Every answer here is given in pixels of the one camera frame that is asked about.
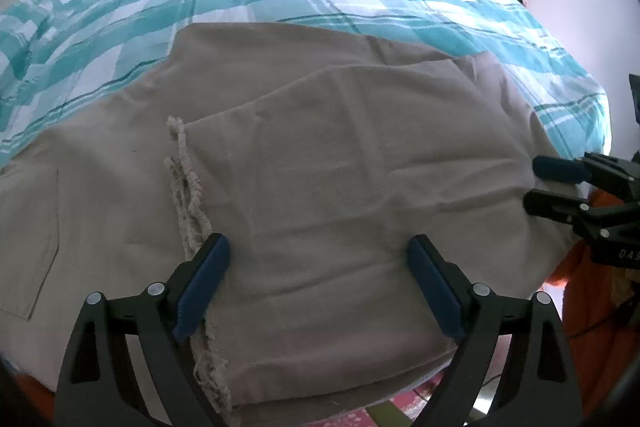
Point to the orange rug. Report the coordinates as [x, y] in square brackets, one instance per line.
[590, 307]

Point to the maroon patterned carpet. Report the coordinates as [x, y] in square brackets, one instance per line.
[420, 394]

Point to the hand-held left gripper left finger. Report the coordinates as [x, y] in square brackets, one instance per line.
[202, 292]

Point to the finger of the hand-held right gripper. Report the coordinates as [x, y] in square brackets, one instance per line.
[555, 168]
[550, 202]

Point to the beige pants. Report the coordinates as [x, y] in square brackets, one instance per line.
[325, 157]

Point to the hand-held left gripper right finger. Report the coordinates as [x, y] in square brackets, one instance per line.
[435, 292]

